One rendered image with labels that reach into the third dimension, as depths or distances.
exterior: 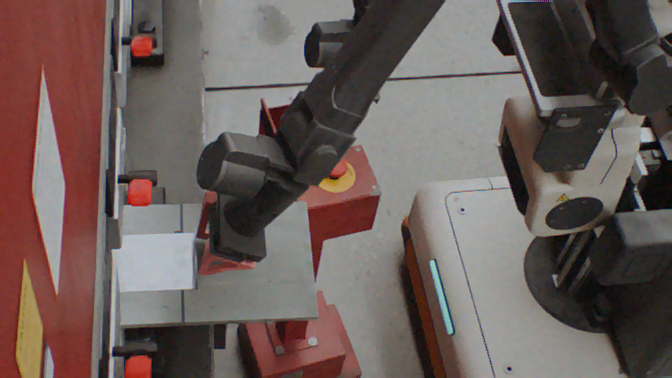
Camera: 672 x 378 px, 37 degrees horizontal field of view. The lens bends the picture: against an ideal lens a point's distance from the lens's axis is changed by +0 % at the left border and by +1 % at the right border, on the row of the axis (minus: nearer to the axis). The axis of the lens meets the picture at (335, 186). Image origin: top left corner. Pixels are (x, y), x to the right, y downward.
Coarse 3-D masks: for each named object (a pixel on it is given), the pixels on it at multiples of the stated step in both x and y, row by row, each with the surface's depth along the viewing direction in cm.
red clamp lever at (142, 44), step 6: (126, 36) 116; (132, 36) 116; (138, 36) 116; (144, 36) 116; (150, 36) 116; (156, 36) 116; (126, 42) 116; (132, 42) 110; (138, 42) 109; (144, 42) 109; (150, 42) 110; (156, 42) 116; (132, 48) 108; (138, 48) 108; (144, 48) 108; (150, 48) 108; (132, 54) 109; (138, 54) 108; (144, 54) 109; (150, 54) 109
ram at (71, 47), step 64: (0, 0) 41; (64, 0) 64; (0, 64) 41; (64, 64) 63; (0, 128) 41; (64, 128) 62; (0, 192) 40; (0, 256) 40; (64, 256) 61; (0, 320) 40; (64, 320) 61
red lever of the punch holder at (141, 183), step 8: (120, 176) 104; (128, 176) 104; (136, 176) 104; (144, 176) 104; (152, 176) 104; (136, 184) 99; (144, 184) 99; (152, 184) 102; (136, 192) 97; (144, 192) 97; (152, 192) 101; (136, 200) 97; (144, 200) 97
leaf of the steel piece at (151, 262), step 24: (144, 240) 130; (168, 240) 131; (192, 240) 131; (120, 264) 128; (144, 264) 128; (168, 264) 129; (192, 264) 129; (120, 288) 126; (144, 288) 126; (168, 288) 127; (192, 288) 127
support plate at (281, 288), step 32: (128, 224) 132; (160, 224) 132; (192, 224) 133; (288, 224) 134; (288, 256) 131; (224, 288) 128; (256, 288) 128; (288, 288) 129; (128, 320) 124; (160, 320) 124; (192, 320) 125; (224, 320) 125; (256, 320) 126; (288, 320) 127
